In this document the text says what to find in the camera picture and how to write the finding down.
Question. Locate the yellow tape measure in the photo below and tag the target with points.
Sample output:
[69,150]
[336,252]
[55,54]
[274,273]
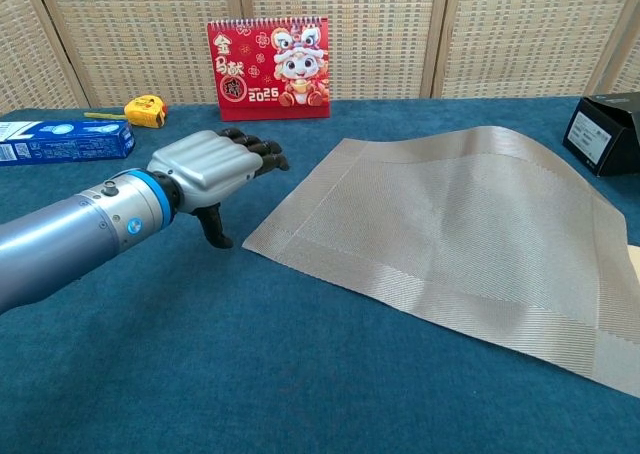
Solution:
[145,111]

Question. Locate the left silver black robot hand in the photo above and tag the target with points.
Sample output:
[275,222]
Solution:
[210,166]

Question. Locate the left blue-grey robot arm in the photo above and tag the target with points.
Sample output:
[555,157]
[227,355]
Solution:
[65,239]

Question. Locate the kraft cover spiral notebook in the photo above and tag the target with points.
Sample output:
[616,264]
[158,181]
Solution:
[635,261]

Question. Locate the beige woven placemat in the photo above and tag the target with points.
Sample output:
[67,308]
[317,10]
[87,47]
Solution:
[450,244]

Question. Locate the woven bamboo folding screen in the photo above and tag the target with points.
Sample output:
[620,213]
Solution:
[150,24]

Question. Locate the blue felt table cover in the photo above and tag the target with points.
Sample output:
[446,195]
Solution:
[150,374]

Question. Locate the red desk calendar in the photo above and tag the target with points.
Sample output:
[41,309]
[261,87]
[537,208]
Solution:
[265,74]

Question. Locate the blue toothpaste box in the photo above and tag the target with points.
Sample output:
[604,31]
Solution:
[70,141]

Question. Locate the black cardboard box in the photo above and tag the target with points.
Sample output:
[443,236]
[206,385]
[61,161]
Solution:
[605,134]

